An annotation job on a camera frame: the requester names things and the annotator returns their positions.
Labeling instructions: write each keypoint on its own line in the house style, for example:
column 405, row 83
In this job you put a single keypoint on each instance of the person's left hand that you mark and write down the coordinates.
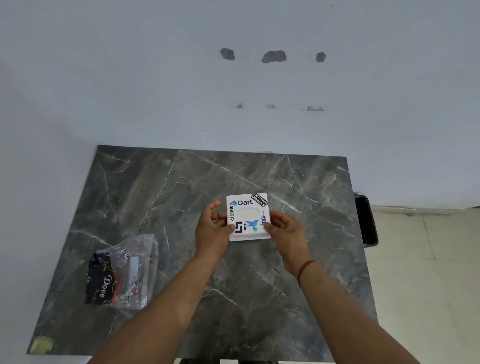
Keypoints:
column 210, row 236

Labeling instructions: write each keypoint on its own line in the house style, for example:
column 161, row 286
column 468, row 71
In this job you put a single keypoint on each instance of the person's right hand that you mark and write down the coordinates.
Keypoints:
column 288, row 240

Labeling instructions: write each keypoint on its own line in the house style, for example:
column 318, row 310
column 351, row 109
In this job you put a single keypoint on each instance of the person's right thumb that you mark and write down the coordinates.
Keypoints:
column 268, row 227

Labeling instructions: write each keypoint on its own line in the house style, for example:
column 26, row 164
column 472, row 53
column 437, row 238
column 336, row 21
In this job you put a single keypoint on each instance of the person's left thumb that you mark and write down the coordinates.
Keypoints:
column 231, row 228

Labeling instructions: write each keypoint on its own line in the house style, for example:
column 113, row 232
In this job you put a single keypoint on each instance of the white square box with stickers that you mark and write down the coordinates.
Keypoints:
column 248, row 214

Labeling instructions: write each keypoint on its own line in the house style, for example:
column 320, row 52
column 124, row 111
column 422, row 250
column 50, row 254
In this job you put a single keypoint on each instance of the person's right forearm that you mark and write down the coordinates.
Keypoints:
column 348, row 318

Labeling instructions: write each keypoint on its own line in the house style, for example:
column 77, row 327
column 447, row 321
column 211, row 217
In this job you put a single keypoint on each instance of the person's left forearm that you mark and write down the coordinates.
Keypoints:
column 161, row 311

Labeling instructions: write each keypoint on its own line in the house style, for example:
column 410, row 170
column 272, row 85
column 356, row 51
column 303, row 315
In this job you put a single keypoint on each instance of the red thread wristband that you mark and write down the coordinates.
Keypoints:
column 304, row 270

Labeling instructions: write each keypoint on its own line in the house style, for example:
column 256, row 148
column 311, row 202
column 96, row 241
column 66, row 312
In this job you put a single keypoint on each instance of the clear plastic bag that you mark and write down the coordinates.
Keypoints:
column 144, row 249

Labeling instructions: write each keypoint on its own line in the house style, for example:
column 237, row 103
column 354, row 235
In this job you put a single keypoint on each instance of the black chair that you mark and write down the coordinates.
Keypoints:
column 365, row 221

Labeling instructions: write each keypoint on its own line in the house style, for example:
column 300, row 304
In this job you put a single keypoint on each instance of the white floral packet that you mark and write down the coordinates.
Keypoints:
column 134, row 279

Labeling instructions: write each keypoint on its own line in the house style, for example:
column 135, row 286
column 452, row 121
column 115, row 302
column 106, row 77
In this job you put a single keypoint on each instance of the black patterned packet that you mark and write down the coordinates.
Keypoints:
column 100, row 279

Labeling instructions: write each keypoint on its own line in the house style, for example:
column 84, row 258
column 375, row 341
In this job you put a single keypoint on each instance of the yellow sticker patch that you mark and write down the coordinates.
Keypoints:
column 43, row 345

